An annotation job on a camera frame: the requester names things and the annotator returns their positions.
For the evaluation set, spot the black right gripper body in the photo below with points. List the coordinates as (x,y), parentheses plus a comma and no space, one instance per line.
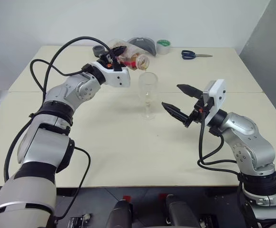
(198,115)

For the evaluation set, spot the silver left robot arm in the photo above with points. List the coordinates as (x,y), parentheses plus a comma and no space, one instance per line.
(62,92)

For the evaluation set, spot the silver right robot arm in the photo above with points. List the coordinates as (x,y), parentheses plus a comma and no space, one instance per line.
(247,128)

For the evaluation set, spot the clear bottle with red drink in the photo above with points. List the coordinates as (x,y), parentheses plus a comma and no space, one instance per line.
(138,60)

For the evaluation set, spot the red tab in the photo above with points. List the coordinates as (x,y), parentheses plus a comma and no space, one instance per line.
(127,198)

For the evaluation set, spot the dark rounded shape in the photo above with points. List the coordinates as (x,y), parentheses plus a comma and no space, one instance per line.
(119,213)
(182,211)

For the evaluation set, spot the small black box with roller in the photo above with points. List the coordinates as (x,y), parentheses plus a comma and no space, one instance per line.
(207,221)
(77,221)

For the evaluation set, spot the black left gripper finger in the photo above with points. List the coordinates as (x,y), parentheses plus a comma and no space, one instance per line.
(119,50)

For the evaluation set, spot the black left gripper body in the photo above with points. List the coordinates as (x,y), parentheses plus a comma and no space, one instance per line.
(108,60)

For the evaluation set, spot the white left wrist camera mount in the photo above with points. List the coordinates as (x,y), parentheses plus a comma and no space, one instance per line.
(119,77)

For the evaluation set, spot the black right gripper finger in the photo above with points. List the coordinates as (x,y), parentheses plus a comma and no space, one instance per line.
(174,111)
(190,90)

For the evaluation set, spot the white tape roll green core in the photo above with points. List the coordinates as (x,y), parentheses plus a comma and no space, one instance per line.
(163,48)

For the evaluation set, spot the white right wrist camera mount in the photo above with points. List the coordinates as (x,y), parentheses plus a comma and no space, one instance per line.
(217,95)

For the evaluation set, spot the clear empty wine glass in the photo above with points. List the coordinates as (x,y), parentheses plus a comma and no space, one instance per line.
(148,79)

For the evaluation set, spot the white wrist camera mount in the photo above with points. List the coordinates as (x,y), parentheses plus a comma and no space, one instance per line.
(119,77)
(217,95)

